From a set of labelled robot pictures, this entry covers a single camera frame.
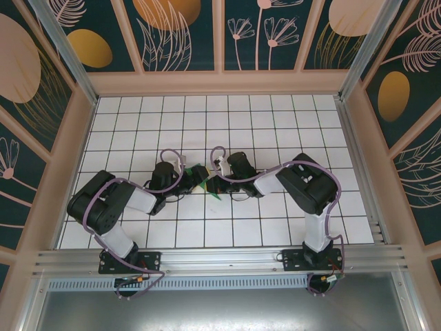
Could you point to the green paper sheet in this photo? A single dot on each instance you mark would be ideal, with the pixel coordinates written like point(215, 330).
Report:
point(189, 171)

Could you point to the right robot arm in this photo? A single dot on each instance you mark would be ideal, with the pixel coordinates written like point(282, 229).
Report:
point(306, 186)

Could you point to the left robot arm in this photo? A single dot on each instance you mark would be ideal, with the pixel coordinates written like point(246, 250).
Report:
point(96, 203)

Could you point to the grey metal sheet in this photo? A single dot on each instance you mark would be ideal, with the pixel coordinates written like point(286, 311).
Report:
point(220, 310)

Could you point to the small control board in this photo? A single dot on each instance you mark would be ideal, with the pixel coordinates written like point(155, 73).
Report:
point(132, 280)
point(332, 278)

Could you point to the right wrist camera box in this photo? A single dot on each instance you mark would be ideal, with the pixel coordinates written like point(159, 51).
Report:
point(222, 166)

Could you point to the long aluminium mounting rail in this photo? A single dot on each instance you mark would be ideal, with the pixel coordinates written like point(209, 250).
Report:
point(220, 257)

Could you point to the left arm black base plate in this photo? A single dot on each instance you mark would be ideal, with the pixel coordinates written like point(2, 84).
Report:
point(151, 260)

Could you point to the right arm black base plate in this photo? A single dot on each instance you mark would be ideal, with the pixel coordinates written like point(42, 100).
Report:
point(291, 258)

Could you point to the aluminium side rail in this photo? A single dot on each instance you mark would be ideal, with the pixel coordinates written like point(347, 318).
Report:
point(358, 155)

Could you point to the aluminium frame post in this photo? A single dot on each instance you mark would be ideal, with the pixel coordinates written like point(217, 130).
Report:
point(368, 48)
point(65, 51)

